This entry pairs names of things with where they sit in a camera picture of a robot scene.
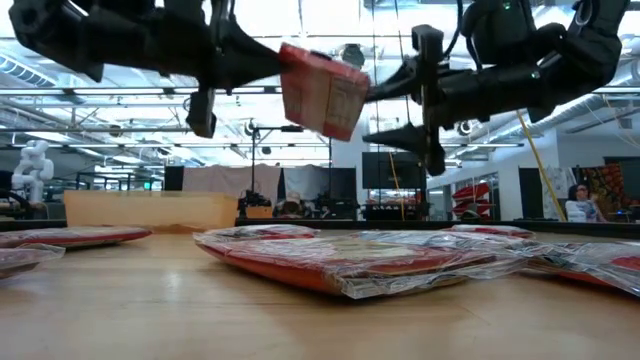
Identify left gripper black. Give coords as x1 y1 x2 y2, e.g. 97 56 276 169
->
79 0 285 140

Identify large black screen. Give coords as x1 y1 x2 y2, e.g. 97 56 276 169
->
329 167 358 201

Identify red patterned fabric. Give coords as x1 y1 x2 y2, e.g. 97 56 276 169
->
579 164 626 214

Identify yellow hanging cable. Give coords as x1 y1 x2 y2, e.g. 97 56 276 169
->
514 112 568 222

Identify black machine green lights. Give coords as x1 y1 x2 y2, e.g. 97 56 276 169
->
309 189 361 221

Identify white printed cloth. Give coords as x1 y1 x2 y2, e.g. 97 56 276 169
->
542 165 577 217

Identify black table edge rail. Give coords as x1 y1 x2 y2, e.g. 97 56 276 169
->
0 218 640 239

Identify black cart with goods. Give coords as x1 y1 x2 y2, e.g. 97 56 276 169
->
362 195 432 222

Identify seated person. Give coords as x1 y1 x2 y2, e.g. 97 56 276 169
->
564 183 607 223

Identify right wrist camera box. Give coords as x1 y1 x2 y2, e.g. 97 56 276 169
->
459 0 539 66

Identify white humanoid robot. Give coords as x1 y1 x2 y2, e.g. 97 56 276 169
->
9 139 55 204

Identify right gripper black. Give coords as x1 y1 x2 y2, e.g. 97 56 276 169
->
362 24 551 177

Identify white building pillar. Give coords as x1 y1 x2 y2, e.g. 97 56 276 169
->
331 134 372 221

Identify translucent yellow plastic basket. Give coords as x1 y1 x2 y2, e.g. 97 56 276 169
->
63 190 239 232

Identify small black panel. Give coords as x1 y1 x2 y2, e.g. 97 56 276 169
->
163 165 185 192

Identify beige hanging cloth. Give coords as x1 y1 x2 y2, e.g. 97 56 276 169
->
182 164 282 206

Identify black monitor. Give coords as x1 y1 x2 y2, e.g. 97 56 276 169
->
362 151 428 190

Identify black camera frame rig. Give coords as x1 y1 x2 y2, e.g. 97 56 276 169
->
249 124 334 221

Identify white hanging cloth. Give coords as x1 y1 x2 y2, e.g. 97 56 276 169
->
282 164 331 215

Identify black door panel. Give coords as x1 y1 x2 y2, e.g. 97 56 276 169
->
518 167 545 220

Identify red storage bins rack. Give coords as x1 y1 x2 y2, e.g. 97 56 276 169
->
451 182 493 217

